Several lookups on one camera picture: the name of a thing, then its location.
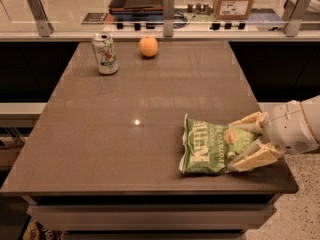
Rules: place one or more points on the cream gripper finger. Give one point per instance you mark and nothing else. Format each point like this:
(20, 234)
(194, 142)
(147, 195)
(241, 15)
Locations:
(257, 154)
(253, 122)

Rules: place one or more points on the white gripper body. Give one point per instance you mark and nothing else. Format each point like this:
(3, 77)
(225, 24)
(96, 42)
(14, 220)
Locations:
(289, 127)

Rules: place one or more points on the green jalapeno chip bag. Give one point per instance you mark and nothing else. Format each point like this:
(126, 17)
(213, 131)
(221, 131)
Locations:
(208, 147)

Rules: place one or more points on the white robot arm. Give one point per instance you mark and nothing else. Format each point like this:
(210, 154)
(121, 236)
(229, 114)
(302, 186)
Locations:
(292, 128)

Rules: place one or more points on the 7up soda can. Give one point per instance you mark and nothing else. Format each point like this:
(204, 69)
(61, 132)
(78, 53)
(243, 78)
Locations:
(103, 48)

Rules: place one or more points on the snack bag under table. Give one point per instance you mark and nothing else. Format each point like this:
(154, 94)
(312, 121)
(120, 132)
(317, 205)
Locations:
(35, 231)

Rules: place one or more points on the cardboard box with label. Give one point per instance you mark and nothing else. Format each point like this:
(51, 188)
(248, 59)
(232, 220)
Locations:
(232, 9)

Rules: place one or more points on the orange fruit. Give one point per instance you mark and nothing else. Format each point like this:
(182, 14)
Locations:
(148, 46)

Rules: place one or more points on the right metal railing post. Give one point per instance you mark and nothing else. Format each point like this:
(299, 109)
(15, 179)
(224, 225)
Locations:
(293, 16)

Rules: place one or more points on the metal railing post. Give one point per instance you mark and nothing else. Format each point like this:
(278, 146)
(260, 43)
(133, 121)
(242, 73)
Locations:
(168, 18)
(44, 27)
(293, 16)

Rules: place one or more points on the middle metal railing post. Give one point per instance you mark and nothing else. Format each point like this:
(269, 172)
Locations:
(168, 18)

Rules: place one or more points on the left metal railing post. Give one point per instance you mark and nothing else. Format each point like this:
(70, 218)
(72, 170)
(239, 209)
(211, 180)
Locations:
(44, 27)

